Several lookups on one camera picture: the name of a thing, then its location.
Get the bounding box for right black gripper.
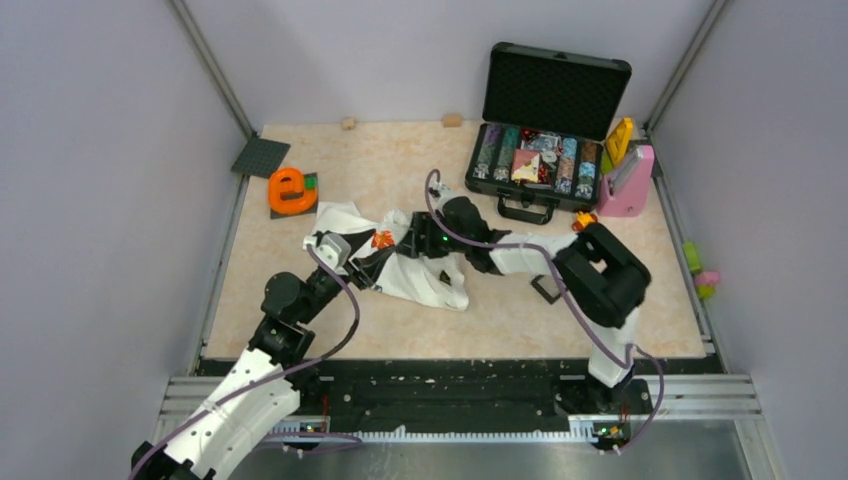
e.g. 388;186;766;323
395;212;471;260

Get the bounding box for white t-shirt garment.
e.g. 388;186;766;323
313;202;469;311

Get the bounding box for black display frame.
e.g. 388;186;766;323
530;275;562;305

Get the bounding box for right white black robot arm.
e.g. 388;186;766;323
395;183;652;412

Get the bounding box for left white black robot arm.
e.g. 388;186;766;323
129;230;373;479

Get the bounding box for small dark mat under dispenser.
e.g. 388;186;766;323
269;172;319;219

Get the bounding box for green lego brick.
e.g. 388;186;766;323
304;174;318;191

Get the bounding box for small wooden block right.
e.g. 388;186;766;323
441;113;464;128

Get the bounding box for small wooden block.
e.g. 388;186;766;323
441;113;464;128
340;117;357;131

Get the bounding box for small wooden block left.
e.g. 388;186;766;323
340;117;357;131

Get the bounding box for dark grey lego baseplate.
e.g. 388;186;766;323
230;136;291;179

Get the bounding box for yellow orange toy piece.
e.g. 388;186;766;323
571;212;598;232

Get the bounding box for black open poker chip case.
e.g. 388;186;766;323
464;42;633;225

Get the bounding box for pink box with grey lid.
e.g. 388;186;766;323
597;143;655;218

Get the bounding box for yellow toy block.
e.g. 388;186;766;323
605;117;634;168

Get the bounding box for green pink toy bricks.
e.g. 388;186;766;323
681;241;721;300

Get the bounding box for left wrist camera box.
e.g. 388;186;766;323
303;232;351;271

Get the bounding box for black mounting base plate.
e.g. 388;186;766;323
256;357;654;439

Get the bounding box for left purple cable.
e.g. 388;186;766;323
129;245;364;480

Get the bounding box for purple cable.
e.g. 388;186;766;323
424;169;666;454
129;245;364;480

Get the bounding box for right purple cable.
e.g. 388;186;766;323
424;169;666;454

